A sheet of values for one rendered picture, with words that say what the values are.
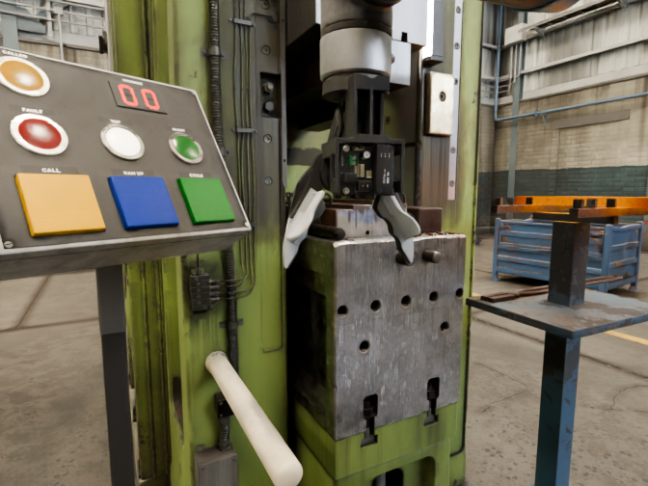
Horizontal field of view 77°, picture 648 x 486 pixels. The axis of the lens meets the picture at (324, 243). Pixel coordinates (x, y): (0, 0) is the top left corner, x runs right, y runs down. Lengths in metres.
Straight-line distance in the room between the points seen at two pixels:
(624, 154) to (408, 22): 8.15
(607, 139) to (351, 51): 8.90
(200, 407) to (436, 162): 0.92
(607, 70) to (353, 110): 9.32
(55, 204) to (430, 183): 0.98
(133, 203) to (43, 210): 0.10
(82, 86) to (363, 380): 0.77
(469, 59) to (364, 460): 1.15
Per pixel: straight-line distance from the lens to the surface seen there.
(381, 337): 0.98
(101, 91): 0.70
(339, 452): 1.04
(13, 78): 0.65
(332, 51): 0.45
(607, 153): 9.24
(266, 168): 1.01
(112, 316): 0.73
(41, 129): 0.61
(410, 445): 1.16
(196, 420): 1.10
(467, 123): 1.39
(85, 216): 0.55
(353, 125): 0.41
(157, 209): 0.60
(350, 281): 0.89
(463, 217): 1.38
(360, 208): 0.95
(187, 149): 0.69
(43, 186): 0.56
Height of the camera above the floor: 1.02
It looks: 7 degrees down
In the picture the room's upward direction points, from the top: straight up
